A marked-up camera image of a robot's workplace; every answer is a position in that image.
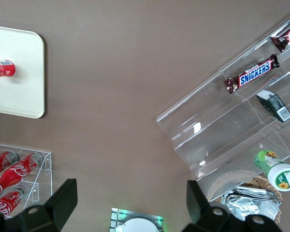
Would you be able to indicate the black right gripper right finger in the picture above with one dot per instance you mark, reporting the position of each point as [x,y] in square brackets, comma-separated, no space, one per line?
[198,205]

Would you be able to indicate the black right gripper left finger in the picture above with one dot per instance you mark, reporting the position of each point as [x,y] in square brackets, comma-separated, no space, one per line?
[59,205]

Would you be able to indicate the cream white plastic tray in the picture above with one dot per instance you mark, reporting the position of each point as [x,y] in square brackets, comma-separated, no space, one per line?
[19,94]

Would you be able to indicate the Snickers chocolate bar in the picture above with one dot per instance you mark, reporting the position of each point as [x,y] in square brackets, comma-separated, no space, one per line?
[253,73]
[286,36]

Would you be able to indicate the red aluminium Coca-Cola bottle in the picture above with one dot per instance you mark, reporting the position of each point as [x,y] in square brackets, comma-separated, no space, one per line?
[19,171]

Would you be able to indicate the cola bottle upper left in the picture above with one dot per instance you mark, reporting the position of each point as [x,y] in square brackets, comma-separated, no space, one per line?
[2,163]

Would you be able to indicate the green white capped bottle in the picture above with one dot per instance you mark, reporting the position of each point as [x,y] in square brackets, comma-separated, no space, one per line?
[278,171]

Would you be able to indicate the white round dome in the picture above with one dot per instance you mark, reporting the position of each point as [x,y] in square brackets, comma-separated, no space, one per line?
[137,226]

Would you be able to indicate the cola bottle lower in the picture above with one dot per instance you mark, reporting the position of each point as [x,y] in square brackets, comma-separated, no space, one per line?
[8,201]

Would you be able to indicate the light woven snack basket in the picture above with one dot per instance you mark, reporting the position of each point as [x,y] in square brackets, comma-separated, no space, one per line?
[258,182]

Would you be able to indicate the silver foil snack bag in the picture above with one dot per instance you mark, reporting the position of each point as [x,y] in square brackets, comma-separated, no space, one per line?
[256,192]
[251,207]

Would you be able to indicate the dark green small box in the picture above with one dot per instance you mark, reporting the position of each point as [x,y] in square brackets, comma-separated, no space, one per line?
[275,105]

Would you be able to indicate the clear acrylic stepped display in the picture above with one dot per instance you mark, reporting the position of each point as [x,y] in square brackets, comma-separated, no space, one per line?
[207,125]

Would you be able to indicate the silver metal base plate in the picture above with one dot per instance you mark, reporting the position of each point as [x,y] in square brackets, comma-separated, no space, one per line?
[116,215]

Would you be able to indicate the cola bottle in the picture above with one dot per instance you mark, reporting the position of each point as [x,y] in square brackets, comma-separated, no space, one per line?
[2,163]
[8,201]

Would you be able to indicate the clear acrylic can rack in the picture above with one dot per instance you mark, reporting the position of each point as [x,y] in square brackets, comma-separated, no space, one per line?
[47,166]

